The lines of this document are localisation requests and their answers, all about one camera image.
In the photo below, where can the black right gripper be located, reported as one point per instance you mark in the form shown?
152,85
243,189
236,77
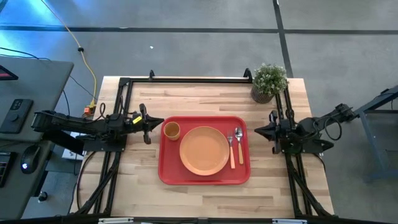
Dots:
284,132

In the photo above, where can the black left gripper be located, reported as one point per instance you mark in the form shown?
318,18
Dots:
130,127

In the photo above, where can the orange plastic cup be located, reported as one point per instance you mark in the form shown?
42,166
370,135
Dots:
172,131

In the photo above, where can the orange plastic plate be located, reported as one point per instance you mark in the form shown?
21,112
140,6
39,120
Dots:
203,151

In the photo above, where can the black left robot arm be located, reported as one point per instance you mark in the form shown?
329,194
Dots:
77,124

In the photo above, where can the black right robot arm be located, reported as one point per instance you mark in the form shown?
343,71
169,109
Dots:
311,127

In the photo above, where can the red plastic tray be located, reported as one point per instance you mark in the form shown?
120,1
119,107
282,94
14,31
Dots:
169,161

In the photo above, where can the green plant in striped pot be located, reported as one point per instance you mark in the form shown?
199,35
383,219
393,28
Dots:
269,81

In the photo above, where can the orange plug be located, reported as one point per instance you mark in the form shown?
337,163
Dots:
87,110

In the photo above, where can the blue-grey metal cart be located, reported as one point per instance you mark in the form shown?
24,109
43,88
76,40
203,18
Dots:
373,140

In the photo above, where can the grey desk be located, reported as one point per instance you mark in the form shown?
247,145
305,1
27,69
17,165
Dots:
37,84

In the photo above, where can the black computer mouse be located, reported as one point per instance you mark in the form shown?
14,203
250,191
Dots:
30,159

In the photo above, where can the black round knob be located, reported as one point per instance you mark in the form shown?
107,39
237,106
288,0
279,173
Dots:
42,196

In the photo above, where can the black controller device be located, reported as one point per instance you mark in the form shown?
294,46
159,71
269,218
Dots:
15,116

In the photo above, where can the black device with red stripe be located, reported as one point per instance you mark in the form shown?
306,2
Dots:
6,74

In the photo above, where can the black keyboard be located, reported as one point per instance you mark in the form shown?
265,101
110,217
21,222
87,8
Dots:
4,169

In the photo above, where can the black aluminium table frame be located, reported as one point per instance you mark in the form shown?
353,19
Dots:
186,80

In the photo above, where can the silver metal bracket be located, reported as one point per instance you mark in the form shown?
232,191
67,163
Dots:
115,220
289,221

